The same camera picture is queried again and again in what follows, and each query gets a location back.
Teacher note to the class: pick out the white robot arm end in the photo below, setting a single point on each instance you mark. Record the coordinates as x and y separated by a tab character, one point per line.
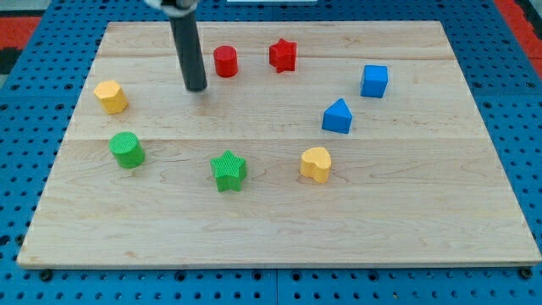
174	8

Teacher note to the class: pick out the yellow hexagon block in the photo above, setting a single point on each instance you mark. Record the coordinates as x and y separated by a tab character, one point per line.
111	96

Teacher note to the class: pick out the green star block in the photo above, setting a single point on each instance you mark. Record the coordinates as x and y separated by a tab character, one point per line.
229	171

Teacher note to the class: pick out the yellow heart block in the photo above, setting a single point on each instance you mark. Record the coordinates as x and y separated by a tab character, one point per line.
316	164

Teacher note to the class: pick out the light wooden board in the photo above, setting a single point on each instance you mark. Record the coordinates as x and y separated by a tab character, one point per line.
415	183

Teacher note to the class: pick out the blue triangular prism block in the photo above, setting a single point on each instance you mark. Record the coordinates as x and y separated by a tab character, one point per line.
337	117

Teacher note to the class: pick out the red star block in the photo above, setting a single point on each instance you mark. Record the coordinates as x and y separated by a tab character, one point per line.
282	55

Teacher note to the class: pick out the red cylinder block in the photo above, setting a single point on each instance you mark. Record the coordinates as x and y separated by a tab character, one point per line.
225	60

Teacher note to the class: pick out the blue cube block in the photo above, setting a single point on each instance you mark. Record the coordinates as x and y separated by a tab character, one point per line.
374	81

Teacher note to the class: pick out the green cylinder block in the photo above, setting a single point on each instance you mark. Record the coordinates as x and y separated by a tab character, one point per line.
126	149

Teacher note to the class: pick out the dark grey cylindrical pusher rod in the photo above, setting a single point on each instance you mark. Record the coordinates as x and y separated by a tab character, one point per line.
188	48

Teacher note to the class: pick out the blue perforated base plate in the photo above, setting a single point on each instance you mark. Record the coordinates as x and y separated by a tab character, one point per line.
42	89

